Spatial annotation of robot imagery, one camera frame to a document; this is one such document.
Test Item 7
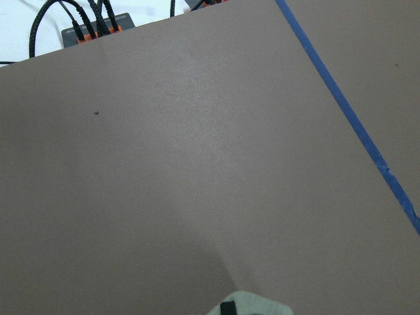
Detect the olive green long-sleeve shirt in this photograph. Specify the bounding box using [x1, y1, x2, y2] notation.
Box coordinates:
[207, 291, 293, 315]

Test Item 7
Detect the orange-black usb hub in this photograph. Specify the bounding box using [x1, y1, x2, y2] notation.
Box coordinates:
[61, 12, 135, 48]
[185, 0, 227, 11]

